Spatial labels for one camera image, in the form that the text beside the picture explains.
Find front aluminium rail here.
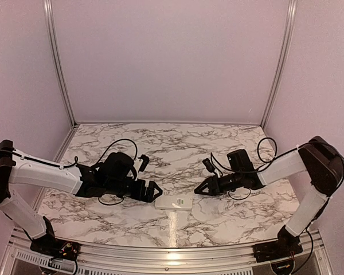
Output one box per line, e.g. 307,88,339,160
0,229,333,274

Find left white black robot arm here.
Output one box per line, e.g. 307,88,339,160
0,140,163,255

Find white remote control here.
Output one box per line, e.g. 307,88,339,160
155,195,193,210

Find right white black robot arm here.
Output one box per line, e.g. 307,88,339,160
194,136,344,257

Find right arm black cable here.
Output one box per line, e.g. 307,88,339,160
210,137,277,201

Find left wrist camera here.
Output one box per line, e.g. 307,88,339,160
136,154,150,172

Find left aluminium frame post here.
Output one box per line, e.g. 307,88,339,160
43,0,77,128

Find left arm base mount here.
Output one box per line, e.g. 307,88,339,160
30,239,80,261

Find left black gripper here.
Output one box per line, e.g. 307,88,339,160
105,178,164,203

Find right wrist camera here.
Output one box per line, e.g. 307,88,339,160
202,158,221,177

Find aluminium frame post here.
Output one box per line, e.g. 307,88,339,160
260,0,298,129
43,0,77,128

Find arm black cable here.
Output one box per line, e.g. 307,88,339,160
210,137,277,201
73,139,138,205

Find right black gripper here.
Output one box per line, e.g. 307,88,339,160
194,170,243,196

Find right aluminium frame post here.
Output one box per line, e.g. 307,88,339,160
260,0,298,129

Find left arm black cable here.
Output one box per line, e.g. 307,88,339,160
73,139,138,205

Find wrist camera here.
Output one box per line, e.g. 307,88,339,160
136,154,150,172
202,158,221,177

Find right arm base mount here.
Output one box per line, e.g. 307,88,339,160
253,241,303,262

